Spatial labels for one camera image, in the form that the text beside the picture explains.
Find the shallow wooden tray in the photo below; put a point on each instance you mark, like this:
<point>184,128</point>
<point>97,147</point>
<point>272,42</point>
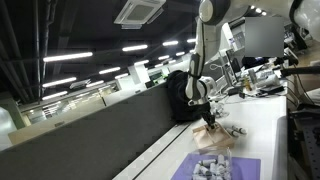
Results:
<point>216,138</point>

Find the grey desk partition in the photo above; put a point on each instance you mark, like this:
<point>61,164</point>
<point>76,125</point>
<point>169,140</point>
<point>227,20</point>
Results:
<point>83,143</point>

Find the black perforated breadboard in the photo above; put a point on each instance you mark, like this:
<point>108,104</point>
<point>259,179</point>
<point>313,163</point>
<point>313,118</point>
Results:
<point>310,146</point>

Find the small bottle with dark cap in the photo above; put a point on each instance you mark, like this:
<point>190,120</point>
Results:
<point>211,127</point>

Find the computer monitor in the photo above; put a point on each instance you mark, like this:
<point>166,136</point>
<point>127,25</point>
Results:
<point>233,63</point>

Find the yellow bottle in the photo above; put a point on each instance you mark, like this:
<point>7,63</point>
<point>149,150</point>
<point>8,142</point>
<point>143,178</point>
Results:
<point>247,84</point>

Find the white box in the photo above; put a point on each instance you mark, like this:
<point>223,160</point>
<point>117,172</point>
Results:
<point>221,87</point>

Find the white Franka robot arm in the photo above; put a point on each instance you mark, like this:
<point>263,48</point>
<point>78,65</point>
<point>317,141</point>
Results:
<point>206,50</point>

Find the purple mat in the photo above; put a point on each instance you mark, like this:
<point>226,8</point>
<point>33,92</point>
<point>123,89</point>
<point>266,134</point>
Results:
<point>245,168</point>

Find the black office chair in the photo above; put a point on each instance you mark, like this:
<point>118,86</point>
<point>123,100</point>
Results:
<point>252,62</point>

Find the black backpack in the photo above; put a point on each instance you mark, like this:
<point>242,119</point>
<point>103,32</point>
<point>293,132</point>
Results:
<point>178,96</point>

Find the long ceiling light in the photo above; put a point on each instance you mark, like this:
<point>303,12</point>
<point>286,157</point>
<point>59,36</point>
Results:
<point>68,56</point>
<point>134,48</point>
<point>59,82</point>
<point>109,70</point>

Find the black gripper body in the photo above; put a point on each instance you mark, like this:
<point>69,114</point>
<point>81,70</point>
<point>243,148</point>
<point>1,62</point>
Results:
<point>205,111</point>

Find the small clear plastic container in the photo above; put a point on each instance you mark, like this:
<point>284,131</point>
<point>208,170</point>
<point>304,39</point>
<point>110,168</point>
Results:
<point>221,110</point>

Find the grey desk box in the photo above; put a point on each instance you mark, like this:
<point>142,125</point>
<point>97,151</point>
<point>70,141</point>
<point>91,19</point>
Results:
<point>270,81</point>

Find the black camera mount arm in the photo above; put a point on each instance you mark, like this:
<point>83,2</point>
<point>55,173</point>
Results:
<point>300,70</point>

